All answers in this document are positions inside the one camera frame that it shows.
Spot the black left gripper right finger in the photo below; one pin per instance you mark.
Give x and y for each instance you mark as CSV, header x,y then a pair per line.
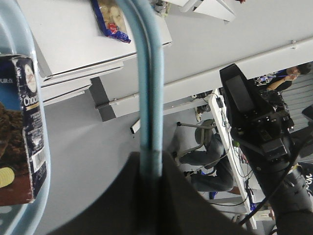
x,y
182,211

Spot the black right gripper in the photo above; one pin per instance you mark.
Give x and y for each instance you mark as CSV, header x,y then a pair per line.
x,y
259,124

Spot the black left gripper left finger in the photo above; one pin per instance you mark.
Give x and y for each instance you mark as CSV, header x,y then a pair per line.
x,y
127,207

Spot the dark blue Danisa cookie box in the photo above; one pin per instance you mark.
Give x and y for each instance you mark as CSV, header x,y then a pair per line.
x,y
22,149

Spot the light blue plastic basket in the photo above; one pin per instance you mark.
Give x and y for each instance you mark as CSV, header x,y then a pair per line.
x,y
16,37

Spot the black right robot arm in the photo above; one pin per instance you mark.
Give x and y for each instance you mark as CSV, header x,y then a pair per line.
x,y
284,186

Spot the seated person in jeans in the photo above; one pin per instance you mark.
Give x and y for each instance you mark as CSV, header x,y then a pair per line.
x,y
214,156

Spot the white store shelving unit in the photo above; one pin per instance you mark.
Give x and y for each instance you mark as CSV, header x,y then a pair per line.
x,y
71,49

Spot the blue biscuit bag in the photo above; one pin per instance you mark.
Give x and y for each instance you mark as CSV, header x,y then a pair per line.
x,y
110,19

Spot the white desk frame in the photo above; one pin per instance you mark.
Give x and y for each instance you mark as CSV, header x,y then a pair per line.
x,y
241,173

